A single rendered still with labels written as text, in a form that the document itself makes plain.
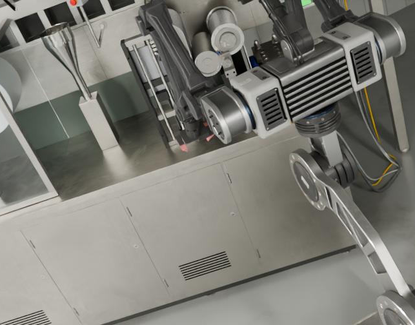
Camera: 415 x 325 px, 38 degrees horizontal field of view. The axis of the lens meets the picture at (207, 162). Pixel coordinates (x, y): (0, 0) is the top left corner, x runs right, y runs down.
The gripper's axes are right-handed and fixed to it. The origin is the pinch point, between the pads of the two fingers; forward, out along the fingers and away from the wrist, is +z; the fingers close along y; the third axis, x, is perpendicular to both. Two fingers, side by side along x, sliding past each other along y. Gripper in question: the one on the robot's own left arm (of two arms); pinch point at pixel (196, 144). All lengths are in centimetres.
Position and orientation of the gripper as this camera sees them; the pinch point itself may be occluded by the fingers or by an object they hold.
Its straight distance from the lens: 242.1
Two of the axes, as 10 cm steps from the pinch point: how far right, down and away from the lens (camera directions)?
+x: 4.6, 7.5, -4.8
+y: -8.8, 4.5, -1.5
